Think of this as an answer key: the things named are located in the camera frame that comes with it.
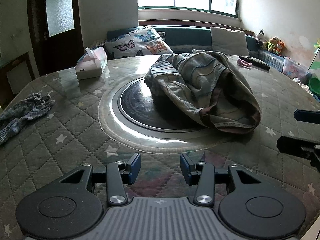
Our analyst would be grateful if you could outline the colourful paper pinwheel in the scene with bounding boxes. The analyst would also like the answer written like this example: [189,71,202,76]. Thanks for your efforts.
[308,38,320,69]

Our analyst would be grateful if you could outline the orange plush toy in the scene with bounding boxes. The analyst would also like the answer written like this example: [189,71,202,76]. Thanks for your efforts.
[275,40,285,56]

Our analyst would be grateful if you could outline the clear plastic storage box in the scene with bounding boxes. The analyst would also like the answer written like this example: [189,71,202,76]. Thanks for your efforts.
[283,57,308,80]

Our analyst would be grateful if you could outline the black remote control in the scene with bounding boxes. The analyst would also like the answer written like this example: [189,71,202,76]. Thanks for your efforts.
[239,56,270,71]

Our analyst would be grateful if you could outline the striped blue beige garment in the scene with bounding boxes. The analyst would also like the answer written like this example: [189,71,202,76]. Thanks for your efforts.
[144,50,261,134]

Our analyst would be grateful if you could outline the quilted star table cover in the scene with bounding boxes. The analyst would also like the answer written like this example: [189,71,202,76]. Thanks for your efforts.
[1,56,319,239]

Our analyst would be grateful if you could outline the blue sofa bench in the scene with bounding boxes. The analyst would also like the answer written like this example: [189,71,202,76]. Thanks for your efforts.
[75,25,286,71]

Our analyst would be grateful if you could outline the black white plush toy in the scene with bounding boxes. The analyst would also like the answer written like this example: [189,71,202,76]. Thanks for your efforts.
[255,29,266,42]

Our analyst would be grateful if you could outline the white tissue box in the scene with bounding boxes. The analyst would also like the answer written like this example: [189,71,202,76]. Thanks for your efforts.
[75,47,107,80]

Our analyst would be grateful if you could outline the grey plain cushion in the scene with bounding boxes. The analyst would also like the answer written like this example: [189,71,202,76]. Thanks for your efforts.
[210,27,249,56]

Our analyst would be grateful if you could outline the yellow green plush toy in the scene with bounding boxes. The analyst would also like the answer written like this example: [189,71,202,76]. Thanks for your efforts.
[267,36,279,53]

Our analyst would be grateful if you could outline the pink hair tie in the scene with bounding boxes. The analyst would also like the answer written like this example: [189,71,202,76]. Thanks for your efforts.
[237,57,252,69]

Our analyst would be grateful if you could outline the blue patterned gloves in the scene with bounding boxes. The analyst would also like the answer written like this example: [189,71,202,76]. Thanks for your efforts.
[1,93,54,145]

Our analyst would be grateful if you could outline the dark wooden door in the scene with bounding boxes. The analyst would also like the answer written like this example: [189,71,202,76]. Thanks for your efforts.
[27,0,84,76]

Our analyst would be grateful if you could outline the butterfly print pillow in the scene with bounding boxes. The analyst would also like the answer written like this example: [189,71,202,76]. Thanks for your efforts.
[104,25,174,59]

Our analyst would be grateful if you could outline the green plastic bucket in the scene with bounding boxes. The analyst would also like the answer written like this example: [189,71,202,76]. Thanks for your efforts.
[308,76,320,96]

